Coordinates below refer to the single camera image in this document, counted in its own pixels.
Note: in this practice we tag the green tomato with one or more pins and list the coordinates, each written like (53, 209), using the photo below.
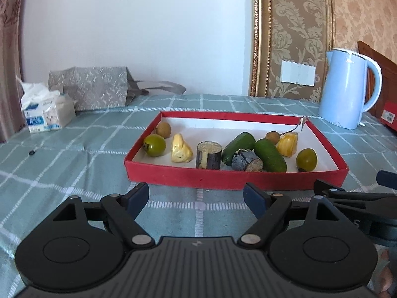
(154, 145)
(306, 160)

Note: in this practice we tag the brown longan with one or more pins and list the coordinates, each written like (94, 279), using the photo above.
(272, 137)
(163, 129)

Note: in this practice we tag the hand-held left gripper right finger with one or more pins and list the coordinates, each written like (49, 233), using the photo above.
(254, 197)

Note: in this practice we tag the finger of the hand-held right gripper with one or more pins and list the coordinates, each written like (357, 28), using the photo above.
(387, 178)
(325, 186)

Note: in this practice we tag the light blue electric kettle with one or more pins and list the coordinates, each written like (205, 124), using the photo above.
(344, 90)

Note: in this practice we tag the tissue pack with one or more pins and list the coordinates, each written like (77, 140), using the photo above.
(46, 111)

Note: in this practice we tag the dark cut eggplant piece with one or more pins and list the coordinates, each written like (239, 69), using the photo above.
(246, 161)

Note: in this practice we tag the dark eggplant chunk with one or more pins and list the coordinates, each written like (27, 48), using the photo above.
(208, 156)

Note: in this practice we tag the red shallow cardboard box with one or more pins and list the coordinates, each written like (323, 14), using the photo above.
(235, 178)

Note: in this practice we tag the green checkered tablecloth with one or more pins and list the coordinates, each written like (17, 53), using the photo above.
(77, 177)

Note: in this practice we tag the gold wall moulding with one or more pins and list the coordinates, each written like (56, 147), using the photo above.
(257, 37)

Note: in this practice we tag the grey patterned gift bag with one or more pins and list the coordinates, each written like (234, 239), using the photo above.
(93, 87)

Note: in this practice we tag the orange-yellow starfruit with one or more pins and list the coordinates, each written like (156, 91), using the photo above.
(288, 145)

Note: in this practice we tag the red packet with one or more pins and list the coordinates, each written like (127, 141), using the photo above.
(389, 116)

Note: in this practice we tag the pink patterned curtain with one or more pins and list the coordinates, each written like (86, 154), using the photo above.
(9, 52)

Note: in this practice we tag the green mango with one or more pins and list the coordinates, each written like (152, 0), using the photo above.
(237, 147)

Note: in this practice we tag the white wall switch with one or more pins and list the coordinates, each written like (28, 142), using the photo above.
(297, 73)

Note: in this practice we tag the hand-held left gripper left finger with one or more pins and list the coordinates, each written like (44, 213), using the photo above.
(138, 197)

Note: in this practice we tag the green cucumber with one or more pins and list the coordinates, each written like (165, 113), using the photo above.
(271, 156)

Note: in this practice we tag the person's right hand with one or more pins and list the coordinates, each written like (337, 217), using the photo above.
(386, 273)

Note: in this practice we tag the pale yellow jackfruit piece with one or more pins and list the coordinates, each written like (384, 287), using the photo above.
(180, 150)

